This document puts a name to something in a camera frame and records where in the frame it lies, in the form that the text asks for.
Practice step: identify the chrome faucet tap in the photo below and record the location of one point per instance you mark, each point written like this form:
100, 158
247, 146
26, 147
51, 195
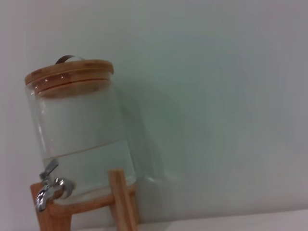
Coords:
51, 187

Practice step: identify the glass drink dispenser jar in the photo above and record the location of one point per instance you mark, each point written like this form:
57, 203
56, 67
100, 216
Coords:
79, 130

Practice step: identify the wooden dispenser stand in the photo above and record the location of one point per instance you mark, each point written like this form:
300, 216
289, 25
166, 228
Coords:
120, 197

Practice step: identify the round bamboo jar lid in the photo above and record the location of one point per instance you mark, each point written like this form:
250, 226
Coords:
72, 73

